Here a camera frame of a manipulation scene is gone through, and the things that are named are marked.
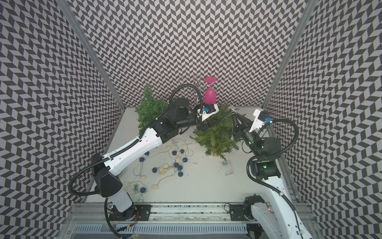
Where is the metal front rail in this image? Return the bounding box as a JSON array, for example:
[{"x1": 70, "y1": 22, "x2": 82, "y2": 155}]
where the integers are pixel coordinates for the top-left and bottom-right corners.
[{"x1": 67, "y1": 204, "x2": 314, "y2": 228}]

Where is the pink plastic wine glass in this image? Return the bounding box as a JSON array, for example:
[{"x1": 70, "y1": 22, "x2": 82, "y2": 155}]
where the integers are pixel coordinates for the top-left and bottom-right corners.
[{"x1": 205, "y1": 77, "x2": 217, "y2": 104}]

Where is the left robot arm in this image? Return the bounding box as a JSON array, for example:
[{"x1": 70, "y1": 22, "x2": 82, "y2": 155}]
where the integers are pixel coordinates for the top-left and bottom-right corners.
[{"x1": 68, "y1": 84, "x2": 219, "y2": 220}]

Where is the clear battery box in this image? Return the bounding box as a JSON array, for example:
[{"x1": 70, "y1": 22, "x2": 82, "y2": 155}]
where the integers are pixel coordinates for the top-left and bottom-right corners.
[{"x1": 221, "y1": 160, "x2": 234, "y2": 176}]

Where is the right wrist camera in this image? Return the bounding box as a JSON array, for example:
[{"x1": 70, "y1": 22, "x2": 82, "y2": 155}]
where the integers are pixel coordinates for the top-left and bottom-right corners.
[{"x1": 249, "y1": 108, "x2": 273, "y2": 132}]

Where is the blue and white ball garland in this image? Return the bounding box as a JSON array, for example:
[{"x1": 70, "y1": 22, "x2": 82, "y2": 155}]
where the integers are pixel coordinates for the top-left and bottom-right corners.
[{"x1": 123, "y1": 138, "x2": 198, "y2": 194}]

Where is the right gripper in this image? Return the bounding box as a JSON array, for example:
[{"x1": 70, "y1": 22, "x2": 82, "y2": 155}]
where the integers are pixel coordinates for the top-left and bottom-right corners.
[{"x1": 232, "y1": 112, "x2": 263, "y2": 160}]

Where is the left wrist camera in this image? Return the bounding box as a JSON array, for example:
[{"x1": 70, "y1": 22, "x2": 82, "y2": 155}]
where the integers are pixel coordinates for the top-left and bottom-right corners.
[{"x1": 197, "y1": 104, "x2": 219, "y2": 122}]

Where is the chrome wire glass rack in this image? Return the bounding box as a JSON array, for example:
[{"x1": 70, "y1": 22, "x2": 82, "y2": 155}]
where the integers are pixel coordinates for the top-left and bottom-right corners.
[{"x1": 177, "y1": 75, "x2": 202, "y2": 105}]

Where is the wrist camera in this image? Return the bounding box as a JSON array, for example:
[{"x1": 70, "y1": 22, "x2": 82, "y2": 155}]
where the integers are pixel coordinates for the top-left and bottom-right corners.
[
  {"x1": 197, "y1": 104, "x2": 219, "y2": 122},
  {"x1": 249, "y1": 108, "x2": 273, "y2": 132}
]

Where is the dark green small christmas tree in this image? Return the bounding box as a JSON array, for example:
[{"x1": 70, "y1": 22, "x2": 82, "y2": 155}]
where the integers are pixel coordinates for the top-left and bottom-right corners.
[{"x1": 135, "y1": 85, "x2": 168, "y2": 134}]

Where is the light green christmas tree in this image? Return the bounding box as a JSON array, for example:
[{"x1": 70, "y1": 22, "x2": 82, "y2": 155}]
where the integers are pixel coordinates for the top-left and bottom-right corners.
[{"x1": 190, "y1": 105, "x2": 242, "y2": 158}]

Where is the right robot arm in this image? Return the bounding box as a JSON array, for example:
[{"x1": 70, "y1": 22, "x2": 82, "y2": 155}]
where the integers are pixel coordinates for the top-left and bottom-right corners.
[{"x1": 232, "y1": 111, "x2": 313, "y2": 239}]

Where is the garland battery box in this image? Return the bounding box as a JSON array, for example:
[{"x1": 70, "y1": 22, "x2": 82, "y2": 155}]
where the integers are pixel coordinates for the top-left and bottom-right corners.
[{"x1": 123, "y1": 181, "x2": 144, "y2": 196}]

